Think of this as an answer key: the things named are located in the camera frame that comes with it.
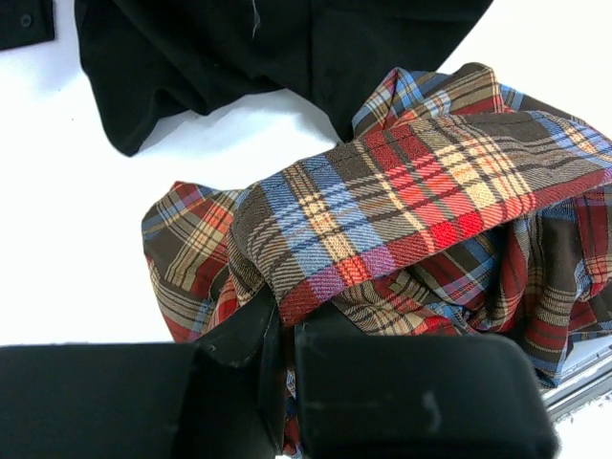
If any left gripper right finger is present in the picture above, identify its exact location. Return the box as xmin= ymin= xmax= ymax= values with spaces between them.
xmin=295 ymin=316 xmax=557 ymax=458

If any aluminium mounting rail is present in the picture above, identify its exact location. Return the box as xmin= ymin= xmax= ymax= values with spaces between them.
xmin=540 ymin=336 xmax=611 ymax=422

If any black hanging garment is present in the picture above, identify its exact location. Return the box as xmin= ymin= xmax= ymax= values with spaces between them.
xmin=0 ymin=0 xmax=496 ymax=159

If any plaid flannel shirt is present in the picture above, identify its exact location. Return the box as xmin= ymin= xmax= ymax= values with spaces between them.
xmin=142 ymin=64 xmax=611 ymax=458

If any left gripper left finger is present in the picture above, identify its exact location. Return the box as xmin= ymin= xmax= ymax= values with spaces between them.
xmin=1 ymin=302 xmax=284 ymax=458

